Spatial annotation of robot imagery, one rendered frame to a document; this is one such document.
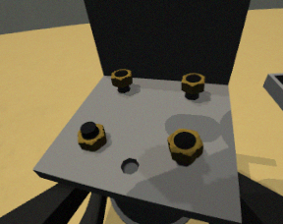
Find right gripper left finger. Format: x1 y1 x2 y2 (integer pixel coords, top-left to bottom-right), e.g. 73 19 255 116
0 183 107 224

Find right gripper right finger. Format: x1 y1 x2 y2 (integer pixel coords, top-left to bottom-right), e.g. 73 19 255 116
238 172 283 224

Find grey l-shaped metal bracket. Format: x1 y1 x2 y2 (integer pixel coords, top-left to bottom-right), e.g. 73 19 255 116
32 0 251 224

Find brass hex nut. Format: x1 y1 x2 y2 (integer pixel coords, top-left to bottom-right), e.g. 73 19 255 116
167 129 203 164
182 74 205 94
78 124 107 151
111 69 133 87

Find black cylinder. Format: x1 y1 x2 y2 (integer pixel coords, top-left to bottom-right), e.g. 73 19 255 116
80 86 198 224

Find grey shallow tray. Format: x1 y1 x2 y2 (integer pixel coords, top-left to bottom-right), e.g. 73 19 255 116
263 73 283 111

